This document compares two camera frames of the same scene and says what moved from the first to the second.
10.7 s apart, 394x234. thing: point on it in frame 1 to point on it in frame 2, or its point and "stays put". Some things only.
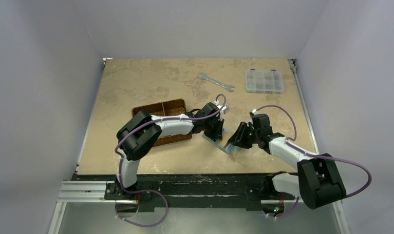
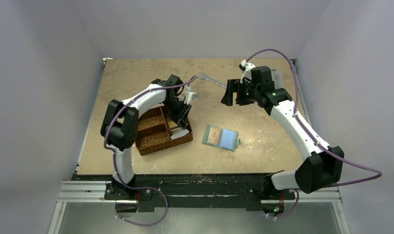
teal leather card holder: [222, 144] stays put
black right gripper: [243, 138] to [235, 92]
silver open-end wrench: [203, 76] stays put
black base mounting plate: [193, 192] stays put
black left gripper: [217, 134] to [180, 118]
